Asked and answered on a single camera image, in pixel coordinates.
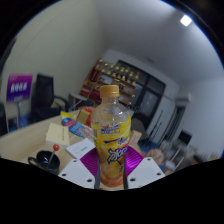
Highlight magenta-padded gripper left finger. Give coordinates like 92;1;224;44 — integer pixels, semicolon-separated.
57;148;101;190

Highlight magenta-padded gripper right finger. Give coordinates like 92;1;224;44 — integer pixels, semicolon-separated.
123;145;167;190

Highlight yellow-labelled orange drink bottle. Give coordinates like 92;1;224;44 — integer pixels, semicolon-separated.
90;84;132;188

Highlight pink flowers in white pot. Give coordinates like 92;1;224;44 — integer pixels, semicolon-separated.
145;148;166;166

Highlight white booklet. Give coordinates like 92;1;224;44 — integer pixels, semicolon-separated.
65;137;97;160

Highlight red-tipped white stick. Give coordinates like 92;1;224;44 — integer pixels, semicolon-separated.
46;143;61;168

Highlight black mug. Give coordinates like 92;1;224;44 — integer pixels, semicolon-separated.
27;149;62;175

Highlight standing orange white card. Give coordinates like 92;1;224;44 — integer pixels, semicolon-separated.
128;129;143;148

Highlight small tan envelope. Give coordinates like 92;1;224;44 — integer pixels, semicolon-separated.
44;122;71;148

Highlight blue magazine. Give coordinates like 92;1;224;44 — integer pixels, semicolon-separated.
60;111;94;139

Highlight black computer monitor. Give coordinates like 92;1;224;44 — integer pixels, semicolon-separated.
177;129;193;146

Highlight yellow gift box red ribbon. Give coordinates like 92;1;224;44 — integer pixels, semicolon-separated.
76;105;98;127

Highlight dark glass door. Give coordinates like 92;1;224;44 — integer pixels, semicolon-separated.
114;59;167;128

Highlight round white side table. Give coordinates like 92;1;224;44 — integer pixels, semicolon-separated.
68;92;90;108

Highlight black office chair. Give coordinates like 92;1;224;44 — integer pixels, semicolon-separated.
30;73;69;123

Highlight purple sign board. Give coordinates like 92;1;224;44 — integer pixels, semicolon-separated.
5;73;34;103

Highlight wooden shelf unit with trophies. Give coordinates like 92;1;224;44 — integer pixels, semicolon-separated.
79;58;141;108

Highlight ceiling light panel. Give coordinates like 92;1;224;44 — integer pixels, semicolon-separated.
179;14;193;27

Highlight white wall air conditioner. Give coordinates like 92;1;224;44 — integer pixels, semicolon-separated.
175;91;193;108

